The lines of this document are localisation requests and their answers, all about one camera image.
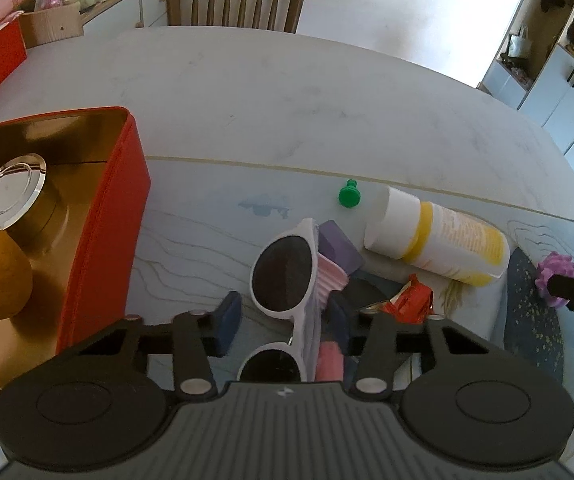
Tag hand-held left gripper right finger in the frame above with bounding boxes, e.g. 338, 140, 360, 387
324, 295, 502, 403

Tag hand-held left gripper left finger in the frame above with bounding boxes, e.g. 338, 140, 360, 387
74, 290, 243, 402

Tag purple bumpy ball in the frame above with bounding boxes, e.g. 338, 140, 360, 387
536, 254, 574, 308

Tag pink plastic object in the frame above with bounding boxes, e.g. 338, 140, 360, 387
314, 254, 352, 382

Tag red snack wrapper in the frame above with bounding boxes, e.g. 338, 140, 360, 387
367, 274, 435, 322

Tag white sunglasses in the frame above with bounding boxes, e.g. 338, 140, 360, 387
236, 218, 328, 383

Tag white and yellow bottle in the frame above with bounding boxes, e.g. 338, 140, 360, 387
363, 186, 510, 287

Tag red tin box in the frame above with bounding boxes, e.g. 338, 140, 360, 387
0, 106, 152, 402

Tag dark blue speckled mat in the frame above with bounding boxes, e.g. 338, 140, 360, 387
487, 247, 565, 386

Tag purple block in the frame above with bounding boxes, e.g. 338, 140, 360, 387
317, 220, 365, 273

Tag light printed table mat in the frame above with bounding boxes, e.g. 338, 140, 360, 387
117, 154, 574, 441

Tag green plastic peg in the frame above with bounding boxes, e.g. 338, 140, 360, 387
338, 179, 363, 208

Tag white shelf cabinet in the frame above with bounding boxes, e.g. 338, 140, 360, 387
477, 0, 574, 191

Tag silver gift bag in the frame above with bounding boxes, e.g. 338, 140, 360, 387
507, 27, 532, 58

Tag round silver tin can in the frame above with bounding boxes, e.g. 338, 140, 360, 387
0, 154, 75, 261

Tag wooden sideboard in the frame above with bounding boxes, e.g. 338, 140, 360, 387
17, 0, 178, 50

